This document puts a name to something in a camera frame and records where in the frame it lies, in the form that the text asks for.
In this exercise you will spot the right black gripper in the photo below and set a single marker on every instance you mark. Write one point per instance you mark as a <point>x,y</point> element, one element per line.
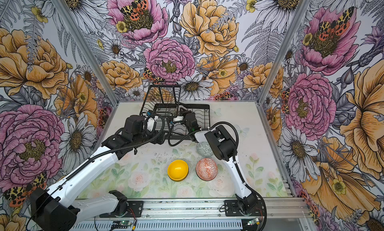
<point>184,112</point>

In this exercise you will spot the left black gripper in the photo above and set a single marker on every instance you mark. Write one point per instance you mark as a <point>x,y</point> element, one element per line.
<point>161,138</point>

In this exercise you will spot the green patterned bowl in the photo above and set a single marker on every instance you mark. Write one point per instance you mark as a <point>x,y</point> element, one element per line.
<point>204,149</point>

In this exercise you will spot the yellow bowl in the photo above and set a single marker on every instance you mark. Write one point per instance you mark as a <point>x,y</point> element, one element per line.
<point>178,170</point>

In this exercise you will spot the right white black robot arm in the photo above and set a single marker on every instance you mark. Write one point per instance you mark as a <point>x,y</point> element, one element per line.
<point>223,139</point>

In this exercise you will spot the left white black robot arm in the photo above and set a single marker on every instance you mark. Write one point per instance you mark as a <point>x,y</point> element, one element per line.
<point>55,209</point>

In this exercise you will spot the red orange patterned bowl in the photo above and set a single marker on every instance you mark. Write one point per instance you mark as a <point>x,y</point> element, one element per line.
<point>206,169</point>

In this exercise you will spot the left green circuit board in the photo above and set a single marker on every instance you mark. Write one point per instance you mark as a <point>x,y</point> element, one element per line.
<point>122,224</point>

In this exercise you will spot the green circuit board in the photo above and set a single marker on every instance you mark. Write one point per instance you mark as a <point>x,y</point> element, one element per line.
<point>122,224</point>
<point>255,221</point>

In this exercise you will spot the right green circuit board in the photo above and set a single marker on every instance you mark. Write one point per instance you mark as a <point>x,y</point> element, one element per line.
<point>255,221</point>

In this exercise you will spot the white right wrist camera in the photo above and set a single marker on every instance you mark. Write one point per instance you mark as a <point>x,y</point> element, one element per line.
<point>177,120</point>

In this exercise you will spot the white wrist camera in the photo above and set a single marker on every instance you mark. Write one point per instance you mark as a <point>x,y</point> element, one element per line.
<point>177,120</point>
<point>151,123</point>

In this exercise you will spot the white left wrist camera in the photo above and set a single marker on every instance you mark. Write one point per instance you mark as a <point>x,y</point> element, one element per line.
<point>151,123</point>

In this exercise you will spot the black wire dish rack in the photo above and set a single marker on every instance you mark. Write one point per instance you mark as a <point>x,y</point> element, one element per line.
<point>164,99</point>

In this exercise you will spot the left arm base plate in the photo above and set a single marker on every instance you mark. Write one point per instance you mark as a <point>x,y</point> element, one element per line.
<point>131,209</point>

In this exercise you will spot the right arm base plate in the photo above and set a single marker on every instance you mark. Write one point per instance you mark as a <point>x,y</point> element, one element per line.
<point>234,208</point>

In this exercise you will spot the aluminium front rail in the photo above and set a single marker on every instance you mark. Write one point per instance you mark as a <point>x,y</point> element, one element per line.
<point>184,209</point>

